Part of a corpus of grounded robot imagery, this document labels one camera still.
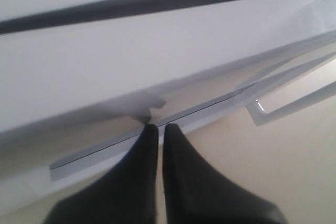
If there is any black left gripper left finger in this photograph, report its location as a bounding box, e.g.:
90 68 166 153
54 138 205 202
44 124 159 223

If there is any white microwave oven body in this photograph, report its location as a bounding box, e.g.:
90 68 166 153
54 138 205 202
1 0 335 142

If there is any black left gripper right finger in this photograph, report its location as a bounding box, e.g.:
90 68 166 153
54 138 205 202
162 123 237 224

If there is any white microwave door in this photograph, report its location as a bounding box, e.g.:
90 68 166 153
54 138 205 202
1 31 335 193

